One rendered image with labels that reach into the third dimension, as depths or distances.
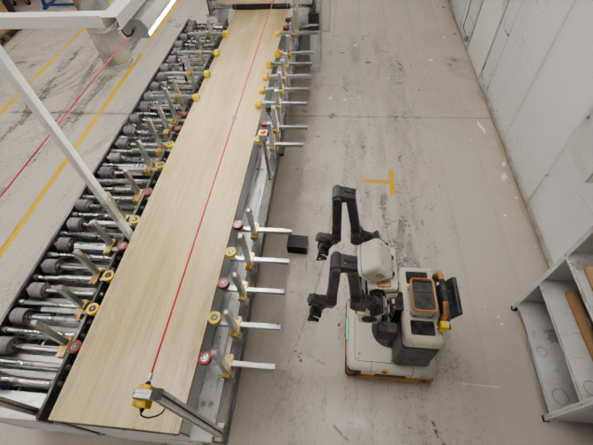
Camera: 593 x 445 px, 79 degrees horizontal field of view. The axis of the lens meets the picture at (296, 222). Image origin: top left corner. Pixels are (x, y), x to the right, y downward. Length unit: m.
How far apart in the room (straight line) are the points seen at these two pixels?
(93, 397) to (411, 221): 3.11
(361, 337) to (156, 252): 1.68
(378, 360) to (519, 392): 1.13
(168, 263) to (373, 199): 2.36
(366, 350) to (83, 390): 1.88
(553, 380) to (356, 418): 1.48
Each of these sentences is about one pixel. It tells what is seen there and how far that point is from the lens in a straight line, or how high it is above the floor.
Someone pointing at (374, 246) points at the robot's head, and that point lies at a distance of 2.02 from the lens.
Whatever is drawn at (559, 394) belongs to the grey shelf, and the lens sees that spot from 3.45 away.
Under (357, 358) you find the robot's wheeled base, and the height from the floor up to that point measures 0.28.
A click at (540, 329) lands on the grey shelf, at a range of 3.59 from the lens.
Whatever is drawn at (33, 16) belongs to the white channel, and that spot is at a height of 2.46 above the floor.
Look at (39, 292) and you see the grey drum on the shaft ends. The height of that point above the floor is 0.84.
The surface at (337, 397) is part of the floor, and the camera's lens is 3.11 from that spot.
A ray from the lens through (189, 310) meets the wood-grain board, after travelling 2.49.
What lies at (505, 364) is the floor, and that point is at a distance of 3.50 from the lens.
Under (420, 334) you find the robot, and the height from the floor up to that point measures 0.81.
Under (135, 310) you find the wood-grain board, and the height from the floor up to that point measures 0.90.
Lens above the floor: 3.05
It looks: 52 degrees down
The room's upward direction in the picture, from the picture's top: 5 degrees counter-clockwise
